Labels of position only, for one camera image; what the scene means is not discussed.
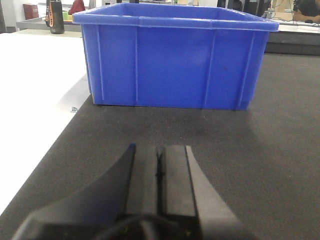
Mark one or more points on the white table black legs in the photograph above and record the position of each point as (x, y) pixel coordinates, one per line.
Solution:
(43, 82)

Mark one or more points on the grey background table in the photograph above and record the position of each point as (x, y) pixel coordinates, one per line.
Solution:
(40, 24)

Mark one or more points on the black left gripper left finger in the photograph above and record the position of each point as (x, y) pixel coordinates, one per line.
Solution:
(127, 188)

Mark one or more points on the blue bin on conveyor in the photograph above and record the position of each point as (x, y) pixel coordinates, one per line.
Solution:
(173, 56)

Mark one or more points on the black conveyor belt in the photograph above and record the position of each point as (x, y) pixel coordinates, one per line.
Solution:
(264, 162)

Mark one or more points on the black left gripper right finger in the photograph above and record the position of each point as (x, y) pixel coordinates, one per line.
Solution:
(189, 198)

